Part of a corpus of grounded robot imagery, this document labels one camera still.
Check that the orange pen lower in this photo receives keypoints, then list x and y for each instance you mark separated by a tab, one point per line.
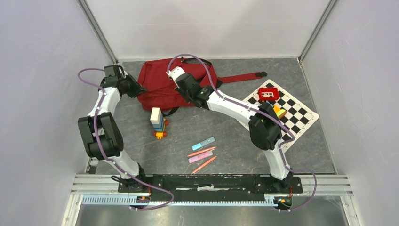
203	165

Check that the colourful block pile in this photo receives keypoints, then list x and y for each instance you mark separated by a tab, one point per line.
280	112

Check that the black white chessboard mat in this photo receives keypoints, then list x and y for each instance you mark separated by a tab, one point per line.
298	118

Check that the colourful block tower toy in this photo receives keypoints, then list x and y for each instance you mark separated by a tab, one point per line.
158	122

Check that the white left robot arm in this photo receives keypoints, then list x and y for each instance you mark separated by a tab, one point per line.
99	131

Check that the orange pen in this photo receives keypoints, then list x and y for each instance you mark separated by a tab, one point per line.
201	151
203	165

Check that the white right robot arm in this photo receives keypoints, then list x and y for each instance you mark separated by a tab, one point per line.
264	126

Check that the aluminium frame rail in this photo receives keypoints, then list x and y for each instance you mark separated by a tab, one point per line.
102	189

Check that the pink highlighter pen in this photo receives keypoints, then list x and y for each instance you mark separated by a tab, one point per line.
200	157

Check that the orange pen upper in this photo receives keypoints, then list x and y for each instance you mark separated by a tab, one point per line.
201	151

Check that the red toy brick house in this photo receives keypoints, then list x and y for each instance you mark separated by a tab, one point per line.
268	94

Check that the red student backpack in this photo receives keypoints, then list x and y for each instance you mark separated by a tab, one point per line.
160	89

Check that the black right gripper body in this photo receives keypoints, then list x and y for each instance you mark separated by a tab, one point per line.
185	94

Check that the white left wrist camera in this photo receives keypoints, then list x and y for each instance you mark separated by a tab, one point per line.
175	73

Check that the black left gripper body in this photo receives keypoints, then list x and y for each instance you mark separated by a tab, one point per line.
131	88

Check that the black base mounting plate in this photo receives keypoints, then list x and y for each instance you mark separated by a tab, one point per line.
210	188

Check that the blue highlighter pen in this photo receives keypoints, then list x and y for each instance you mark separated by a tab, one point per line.
203	143

